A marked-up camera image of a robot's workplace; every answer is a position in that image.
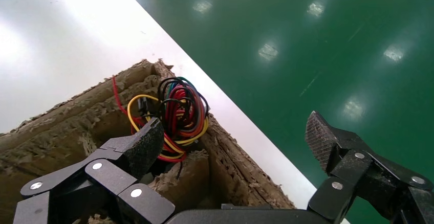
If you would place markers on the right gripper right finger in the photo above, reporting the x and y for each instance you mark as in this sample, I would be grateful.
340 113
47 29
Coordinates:
356 168

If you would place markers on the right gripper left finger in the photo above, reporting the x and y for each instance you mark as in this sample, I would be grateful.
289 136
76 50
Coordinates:
142 148

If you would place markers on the worn cardboard divider box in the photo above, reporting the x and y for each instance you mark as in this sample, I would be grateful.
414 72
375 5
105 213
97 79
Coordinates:
67 124

